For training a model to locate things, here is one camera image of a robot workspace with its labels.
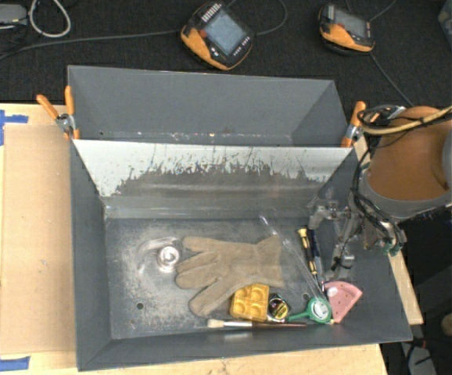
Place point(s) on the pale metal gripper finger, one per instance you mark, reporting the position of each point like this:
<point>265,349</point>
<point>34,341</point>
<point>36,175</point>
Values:
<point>346,260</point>
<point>323,212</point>

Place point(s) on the dark blue screwdriver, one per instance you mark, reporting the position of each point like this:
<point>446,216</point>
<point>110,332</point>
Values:
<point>316,254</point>

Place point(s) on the pink watermelon slice toy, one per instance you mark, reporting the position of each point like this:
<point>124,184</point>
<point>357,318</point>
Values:
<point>343,299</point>

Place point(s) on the black and yellow screwdriver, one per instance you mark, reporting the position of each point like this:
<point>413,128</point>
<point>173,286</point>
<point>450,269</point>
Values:
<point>307,248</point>

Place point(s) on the clear plastic bag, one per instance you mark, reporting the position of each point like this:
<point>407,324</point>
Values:
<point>288,248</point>

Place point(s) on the black and yellow tape measure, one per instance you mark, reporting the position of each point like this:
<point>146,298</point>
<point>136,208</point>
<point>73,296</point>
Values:
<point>278,308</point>

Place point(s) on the tan work glove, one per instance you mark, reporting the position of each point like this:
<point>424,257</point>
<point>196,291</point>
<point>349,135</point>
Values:
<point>234,262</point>

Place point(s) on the yellow toy brick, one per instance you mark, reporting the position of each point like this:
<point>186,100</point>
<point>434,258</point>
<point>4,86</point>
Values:
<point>249,302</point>

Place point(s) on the wooden paintbrush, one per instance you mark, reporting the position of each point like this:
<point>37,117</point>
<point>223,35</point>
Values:
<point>245,323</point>

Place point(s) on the grey metal bin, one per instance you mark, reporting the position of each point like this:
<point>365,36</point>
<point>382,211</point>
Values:
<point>194,104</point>

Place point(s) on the brown cardboard board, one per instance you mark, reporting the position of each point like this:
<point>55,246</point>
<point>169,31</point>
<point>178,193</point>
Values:
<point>34,229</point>

